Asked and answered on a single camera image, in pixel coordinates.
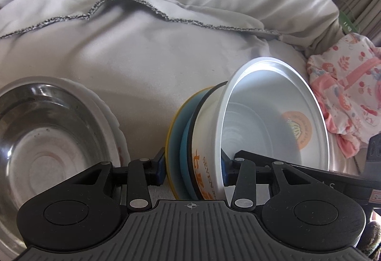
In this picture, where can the blue enamel bowl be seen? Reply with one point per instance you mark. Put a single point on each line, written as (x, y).
(184, 165)

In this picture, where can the stainless steel bowl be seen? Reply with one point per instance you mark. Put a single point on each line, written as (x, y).
(44, 136)

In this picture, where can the person's right forearm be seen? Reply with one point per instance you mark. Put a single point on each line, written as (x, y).
(373, 234)

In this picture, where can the grey fringed blanket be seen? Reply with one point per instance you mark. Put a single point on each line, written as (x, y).
(148, 55)

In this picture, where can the cream bowl with yellow rim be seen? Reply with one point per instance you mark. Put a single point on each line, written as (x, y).
(168, 142)

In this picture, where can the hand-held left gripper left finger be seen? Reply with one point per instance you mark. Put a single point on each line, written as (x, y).
(160, 165)

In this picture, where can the pink printed blanket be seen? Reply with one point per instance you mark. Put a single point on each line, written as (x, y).
(351, 85)

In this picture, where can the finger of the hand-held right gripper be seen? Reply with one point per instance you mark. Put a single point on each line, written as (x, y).
(312, 175)

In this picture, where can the white plastic bowl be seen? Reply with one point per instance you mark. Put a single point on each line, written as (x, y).
(268, 94)

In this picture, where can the white floral plate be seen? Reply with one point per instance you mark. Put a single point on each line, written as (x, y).
(120, 142)

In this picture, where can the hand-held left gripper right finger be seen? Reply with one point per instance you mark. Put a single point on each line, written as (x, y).
(228, 171)

